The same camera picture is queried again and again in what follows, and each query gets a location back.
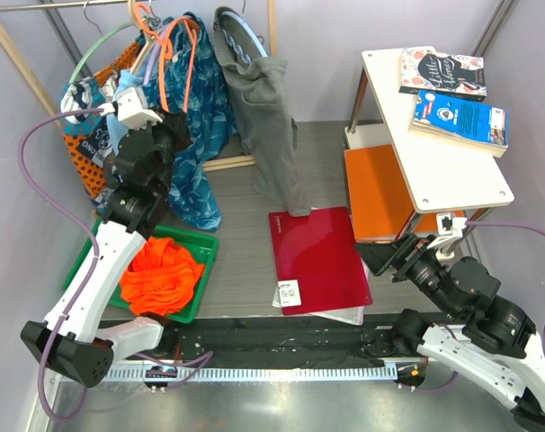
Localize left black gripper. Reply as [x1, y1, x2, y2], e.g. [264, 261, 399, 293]
[132, 106, 193, 195]

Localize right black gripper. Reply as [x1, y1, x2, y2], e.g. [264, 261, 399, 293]
[352, 229, 460, 318]

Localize orange plastic hanger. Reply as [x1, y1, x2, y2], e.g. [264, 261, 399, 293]
[128, 1, 200, 113]

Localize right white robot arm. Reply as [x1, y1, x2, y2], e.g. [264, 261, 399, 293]
[355, 234, 545, 431]

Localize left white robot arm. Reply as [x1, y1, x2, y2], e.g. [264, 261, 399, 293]
[20, 112, 191, 388]

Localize blue patterned shorts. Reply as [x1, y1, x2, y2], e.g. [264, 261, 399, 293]
[143, 12, 237, 232]

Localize lilac hanger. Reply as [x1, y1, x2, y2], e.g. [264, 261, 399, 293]
[143, 25, 173, 86]

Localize light blue shorts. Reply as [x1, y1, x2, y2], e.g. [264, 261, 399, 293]
[106, 68, 148, 155]

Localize beige wooden hanger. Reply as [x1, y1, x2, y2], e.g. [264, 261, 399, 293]
[126, 0, 165, 76]

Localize grey shorts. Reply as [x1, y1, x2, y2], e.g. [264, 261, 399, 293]
[213, 6, 311, 217]

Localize orange dotted patterned shorts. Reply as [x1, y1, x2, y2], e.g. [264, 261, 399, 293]
[59, 41, 143, 212]

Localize green hanger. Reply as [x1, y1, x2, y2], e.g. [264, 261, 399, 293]
[68, 22, 133, 85]

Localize light blue hanger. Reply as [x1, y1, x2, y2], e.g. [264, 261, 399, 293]
[218, 1, 269, 66]

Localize orange board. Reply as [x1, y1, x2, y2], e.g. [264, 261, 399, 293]
[344, 143, 468, 242]

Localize red folder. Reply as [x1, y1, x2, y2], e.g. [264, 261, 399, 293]
[268, 206, 372, 316]

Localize white papers under folder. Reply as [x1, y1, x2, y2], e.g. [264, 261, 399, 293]
[272, 264, 369, 326]

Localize white two-tier shelf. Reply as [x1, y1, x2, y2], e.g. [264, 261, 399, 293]
[344, 48, 514, 236]

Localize green plastic tray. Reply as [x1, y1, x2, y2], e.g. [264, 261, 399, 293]
[61, 217, 220, 325]

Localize blue paperback book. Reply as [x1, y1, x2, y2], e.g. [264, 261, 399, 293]
[408, 90, 509, 158]

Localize Little Women book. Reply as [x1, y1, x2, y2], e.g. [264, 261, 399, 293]
[398, 47, 487, 102]

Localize wooden clothes rack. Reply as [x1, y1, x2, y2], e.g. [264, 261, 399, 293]
[0, 1, 255, 172]

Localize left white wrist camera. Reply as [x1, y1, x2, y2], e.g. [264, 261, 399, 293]
[100, 88, 164, 130]

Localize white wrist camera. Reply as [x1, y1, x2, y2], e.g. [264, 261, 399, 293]
[435, 212, 468, 248]
[100, 88, 164, 130]

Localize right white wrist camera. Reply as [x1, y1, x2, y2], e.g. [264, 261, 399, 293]
[435, 212, 468, 248]

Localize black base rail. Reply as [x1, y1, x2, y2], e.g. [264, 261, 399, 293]
[146, 315, 418, 370]

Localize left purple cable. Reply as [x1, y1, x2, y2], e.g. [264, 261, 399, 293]
[18, 107, 107, 422]

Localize white cable duct strip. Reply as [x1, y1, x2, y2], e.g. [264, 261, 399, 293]
[103, 362, 398, 383]

